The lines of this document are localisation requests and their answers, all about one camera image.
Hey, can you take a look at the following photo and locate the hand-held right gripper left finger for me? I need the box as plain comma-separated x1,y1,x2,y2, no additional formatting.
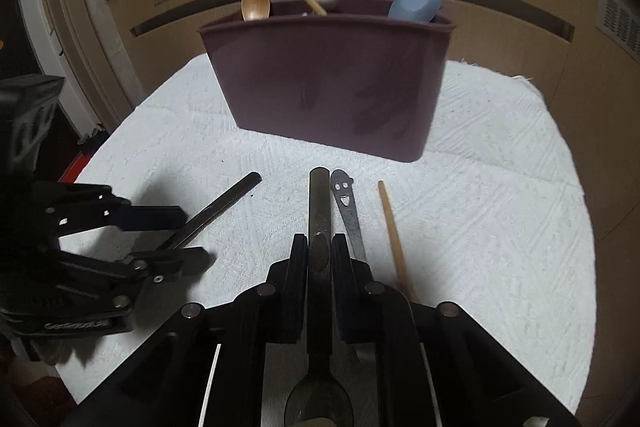
65,233,311,427

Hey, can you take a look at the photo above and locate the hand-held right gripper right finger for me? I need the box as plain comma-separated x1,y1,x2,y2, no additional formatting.
331,233,583,427

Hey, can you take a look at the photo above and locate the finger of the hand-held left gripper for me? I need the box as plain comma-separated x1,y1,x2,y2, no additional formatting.
59,246,217,311
45,183,187,239

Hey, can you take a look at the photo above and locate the metal spoon black handle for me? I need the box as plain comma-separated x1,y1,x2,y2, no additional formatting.
284,168,355,427
172,172,262,253

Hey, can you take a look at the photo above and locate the smiley-handle metal spoon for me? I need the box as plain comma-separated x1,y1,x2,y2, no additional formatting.
330,169,368,262

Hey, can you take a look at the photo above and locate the purple plastic utensil container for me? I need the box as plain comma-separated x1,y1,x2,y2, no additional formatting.
198,0,455,164

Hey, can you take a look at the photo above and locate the wooden spoon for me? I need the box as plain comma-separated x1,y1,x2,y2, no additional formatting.
241,0,272,22

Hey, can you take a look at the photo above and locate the blue plastic spoon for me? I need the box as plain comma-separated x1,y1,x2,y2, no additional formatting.
388,0,443,25

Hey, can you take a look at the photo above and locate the white textured towel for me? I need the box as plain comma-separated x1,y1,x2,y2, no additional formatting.
47,54,601,427

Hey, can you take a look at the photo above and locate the short grey vent grille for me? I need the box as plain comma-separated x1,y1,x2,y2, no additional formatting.
597,0,640,58

